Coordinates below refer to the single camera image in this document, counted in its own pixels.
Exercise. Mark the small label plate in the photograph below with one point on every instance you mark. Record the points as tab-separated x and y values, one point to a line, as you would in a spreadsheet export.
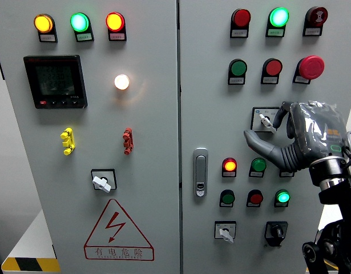
117	36
253	205
48	37
312	32
301	79
256	174
275	32
237	80
280	205
240	33
84	37
287	174
226	204
270	80
229	173

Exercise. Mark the small dark red lamp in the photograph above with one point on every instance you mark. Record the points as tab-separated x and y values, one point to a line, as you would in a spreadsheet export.
280	173

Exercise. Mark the large red stop button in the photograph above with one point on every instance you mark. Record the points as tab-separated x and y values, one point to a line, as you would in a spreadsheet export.
311	67

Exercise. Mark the small green lamp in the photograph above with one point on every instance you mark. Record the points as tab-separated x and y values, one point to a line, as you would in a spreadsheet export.
258	164

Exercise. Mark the small lit green push button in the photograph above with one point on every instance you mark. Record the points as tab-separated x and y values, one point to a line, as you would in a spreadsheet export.
282	197

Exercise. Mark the small red push button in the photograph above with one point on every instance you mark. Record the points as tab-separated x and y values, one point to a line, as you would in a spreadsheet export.
256	198

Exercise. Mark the small lit red lamp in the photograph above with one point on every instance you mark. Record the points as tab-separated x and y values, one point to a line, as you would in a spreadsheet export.
229	165

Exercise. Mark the pale grey cabinet door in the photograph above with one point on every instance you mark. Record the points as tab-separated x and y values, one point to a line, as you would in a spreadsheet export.
152	128
221	128

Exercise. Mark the red buzzer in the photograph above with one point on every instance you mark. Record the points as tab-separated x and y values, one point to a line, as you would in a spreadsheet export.
318	15

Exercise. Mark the lit green indicator lamp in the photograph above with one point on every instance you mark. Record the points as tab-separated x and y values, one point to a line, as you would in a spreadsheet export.
279	17
79	22

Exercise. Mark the silver door lock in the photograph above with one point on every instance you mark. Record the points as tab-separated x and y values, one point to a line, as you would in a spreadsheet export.
200	171

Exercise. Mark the dark red indicator lamp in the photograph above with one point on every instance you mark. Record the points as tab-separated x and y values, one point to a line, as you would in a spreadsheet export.
241	17

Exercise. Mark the white lamp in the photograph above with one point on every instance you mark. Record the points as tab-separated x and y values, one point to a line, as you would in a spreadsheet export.
121	82

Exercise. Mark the red warning triangle sticker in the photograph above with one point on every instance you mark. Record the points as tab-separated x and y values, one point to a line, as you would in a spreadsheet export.
113	225

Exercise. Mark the lit red indicator lamp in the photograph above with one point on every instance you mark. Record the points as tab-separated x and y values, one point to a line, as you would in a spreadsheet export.
114	21

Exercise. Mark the black display meter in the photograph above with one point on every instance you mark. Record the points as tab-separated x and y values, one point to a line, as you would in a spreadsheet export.
55	81

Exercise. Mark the black cabinet hinge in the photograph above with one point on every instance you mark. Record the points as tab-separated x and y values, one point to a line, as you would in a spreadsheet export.
0	67
54	251

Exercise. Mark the yellow indicator lamp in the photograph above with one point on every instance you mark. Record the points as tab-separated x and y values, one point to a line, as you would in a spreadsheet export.
43	23

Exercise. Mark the black yellow striped tape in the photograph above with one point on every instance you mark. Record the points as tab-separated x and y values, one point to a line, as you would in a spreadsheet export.
26	264

